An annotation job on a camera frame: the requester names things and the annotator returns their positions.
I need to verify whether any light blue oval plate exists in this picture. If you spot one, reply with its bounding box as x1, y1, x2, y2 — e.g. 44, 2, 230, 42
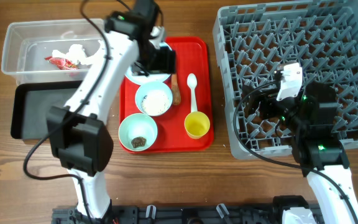
126, 52, 171, 85

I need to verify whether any light blue rice bowl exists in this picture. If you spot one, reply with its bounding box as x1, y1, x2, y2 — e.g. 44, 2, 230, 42
135, 82, 173, 116

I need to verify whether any brown sausage piece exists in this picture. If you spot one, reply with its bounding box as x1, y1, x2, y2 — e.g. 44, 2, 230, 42
171, 73, 181, 105

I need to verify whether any white rice pile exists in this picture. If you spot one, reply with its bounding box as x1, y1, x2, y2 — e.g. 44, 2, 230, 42
140, 90, 170, 116

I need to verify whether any pale green bowl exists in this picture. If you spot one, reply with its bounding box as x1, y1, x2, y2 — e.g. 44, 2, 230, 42
118, 113, 158, 152

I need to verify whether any yellow plastic cup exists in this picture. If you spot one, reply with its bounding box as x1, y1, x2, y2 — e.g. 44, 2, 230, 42
184, 111, 211, 139

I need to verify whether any white napkin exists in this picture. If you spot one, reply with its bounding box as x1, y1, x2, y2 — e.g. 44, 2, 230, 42
52, 39, 105, 66

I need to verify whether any dark food lump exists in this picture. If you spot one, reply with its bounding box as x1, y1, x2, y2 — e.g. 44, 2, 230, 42
131, 136, 147, 149

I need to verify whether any red snack wrapper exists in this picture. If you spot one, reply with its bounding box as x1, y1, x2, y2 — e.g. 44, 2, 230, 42
45, 57, 78, 70

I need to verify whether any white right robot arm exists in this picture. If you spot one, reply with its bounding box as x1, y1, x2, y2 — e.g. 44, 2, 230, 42
243, 82, 358, 223

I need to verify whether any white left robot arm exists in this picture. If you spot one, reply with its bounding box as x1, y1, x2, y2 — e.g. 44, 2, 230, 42
47, 0, 176, 223

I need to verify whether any grey dishwasher rack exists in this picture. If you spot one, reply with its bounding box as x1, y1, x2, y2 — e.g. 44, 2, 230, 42
213, 1, 358, 159

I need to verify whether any clear plastic waste bin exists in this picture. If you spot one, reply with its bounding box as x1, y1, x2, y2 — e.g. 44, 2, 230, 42
1, 19, 101, 85

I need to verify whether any black waste tray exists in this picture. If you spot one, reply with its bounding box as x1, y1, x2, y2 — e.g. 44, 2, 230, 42
10, 80, 101, 140

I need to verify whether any white plastic spoon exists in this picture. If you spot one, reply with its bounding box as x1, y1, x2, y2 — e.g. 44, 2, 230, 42
187, 73, 198, 112

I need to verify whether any red serving tray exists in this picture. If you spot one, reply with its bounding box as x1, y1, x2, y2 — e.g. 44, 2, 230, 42
119, 36, 214, 155

